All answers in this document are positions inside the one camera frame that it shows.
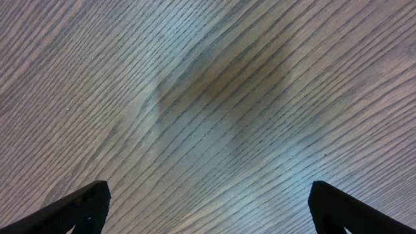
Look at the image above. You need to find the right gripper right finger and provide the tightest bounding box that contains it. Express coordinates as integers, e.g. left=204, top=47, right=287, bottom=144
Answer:
left=308, top=181, right=415, bottom=234

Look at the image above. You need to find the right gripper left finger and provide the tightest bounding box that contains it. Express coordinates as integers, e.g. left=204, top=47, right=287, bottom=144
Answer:
left=1, top=180, right=111, bottom=234

